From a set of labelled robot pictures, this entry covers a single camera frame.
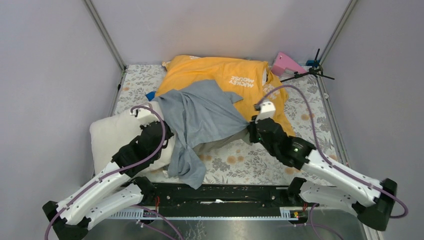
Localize grey blue pillowcase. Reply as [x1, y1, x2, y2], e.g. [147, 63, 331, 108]
[153, 79, 249, 189]

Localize white pillow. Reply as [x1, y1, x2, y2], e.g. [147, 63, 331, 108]
[89, 101, 175, 177]

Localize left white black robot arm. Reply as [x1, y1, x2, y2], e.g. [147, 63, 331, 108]
[42, 120, 174, 240]

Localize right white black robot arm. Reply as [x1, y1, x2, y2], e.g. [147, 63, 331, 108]
[247, 116, 398, 232]

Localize orange printed pillow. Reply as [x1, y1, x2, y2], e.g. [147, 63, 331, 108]
[155, 55, 295, 136]

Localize blue pillow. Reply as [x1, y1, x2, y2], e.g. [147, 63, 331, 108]
[145, 91, 156, 102]

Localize floral bed sheet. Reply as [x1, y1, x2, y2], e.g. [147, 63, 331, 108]
[114, 64, 339, 186]

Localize black tripod stand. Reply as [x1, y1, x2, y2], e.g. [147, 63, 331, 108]
[280, 48, 335, 83]

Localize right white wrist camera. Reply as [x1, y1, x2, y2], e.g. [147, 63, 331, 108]
[254, 100, 276, 123]

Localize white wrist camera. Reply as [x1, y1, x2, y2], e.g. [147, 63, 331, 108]
[130, 107, 160, 126]
[254, 100, 276, 123]

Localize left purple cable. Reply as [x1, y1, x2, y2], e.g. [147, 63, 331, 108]
[44, 105, 185, 240]

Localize purple cable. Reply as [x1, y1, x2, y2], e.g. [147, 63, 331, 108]
[44, 105, 185, 240]
[254, 84, 409, 240]

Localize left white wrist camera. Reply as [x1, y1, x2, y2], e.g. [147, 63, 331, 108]
[130, 107, 160, 126]

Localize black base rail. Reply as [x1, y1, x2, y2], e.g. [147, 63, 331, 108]
[115, 183, 310, 224]

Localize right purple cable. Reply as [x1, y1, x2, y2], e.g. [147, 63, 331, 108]
[254, 84, 409, 240]

